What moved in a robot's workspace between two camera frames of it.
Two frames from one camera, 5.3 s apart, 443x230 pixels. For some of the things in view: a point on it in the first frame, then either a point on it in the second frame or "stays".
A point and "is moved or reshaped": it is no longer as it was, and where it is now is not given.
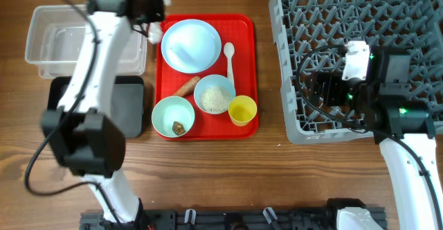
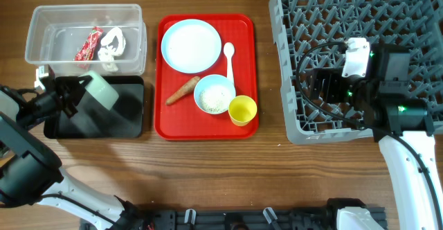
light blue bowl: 212,93 stays
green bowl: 173,116 is moved or reshaped
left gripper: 155,8 to 69,94
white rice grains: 214,99 stays
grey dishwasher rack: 313,21 stays
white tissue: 155,28 is moved or reshaped
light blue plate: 191,46 stays
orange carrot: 187,87 stays
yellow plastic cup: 241,109 stays
